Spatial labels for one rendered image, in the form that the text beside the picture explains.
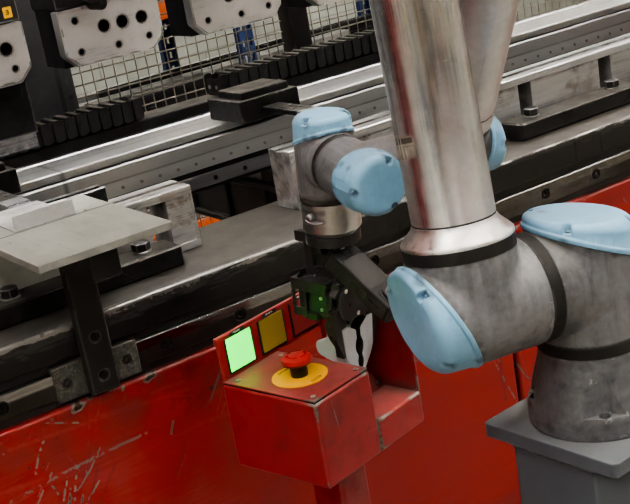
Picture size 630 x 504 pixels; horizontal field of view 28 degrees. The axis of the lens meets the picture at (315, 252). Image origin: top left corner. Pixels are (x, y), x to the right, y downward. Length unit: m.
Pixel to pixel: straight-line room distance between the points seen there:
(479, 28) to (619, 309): 0.33
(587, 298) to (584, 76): 1.09
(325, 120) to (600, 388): 0.46
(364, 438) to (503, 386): 0.58
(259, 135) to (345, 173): 0.78
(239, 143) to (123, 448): 0.66
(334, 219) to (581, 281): 0.39
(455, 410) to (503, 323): 0.84
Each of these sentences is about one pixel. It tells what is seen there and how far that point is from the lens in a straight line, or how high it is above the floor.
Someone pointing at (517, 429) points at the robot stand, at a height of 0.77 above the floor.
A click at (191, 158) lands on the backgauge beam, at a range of 2.13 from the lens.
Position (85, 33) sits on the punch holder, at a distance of 1.74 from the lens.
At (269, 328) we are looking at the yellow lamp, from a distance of 1.65.
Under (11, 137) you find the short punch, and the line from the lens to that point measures 1.74.
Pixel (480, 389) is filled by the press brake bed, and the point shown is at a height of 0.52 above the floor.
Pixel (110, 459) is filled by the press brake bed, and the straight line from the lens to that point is 1.74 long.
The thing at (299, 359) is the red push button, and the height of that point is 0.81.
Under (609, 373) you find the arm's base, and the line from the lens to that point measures 1.33.
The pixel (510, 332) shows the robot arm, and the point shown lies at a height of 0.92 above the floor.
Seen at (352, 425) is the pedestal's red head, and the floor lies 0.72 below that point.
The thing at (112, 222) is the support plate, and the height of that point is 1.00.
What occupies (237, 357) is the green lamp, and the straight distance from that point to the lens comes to 1.62.
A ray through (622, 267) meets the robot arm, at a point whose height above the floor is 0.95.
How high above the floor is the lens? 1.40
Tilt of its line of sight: 18 degrees down
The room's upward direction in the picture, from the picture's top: 10 degrees counter-clockwise
